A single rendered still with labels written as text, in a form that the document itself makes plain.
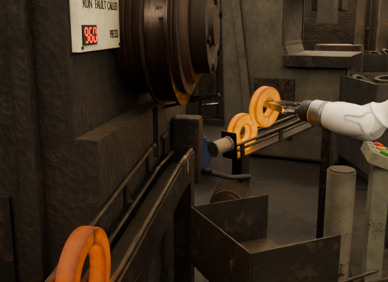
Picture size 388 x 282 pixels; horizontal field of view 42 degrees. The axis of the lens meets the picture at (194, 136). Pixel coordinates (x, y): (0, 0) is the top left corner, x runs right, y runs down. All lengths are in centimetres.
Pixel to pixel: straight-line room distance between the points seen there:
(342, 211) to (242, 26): 236
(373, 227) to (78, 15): 162
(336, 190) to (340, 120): 59
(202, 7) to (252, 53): 286
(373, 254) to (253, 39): 236
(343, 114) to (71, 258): 106
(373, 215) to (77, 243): 163
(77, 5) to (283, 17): 317
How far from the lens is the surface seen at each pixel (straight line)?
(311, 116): 173
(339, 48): 623
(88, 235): 89
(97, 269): 100
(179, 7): 135
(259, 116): 185
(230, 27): 429
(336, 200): 221
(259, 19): 420
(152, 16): 131
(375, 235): 233
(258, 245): 123
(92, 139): 113
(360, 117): 165
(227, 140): 189
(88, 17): 116
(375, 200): 227
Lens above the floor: 112
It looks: 13 degrees down
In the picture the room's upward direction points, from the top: straight up
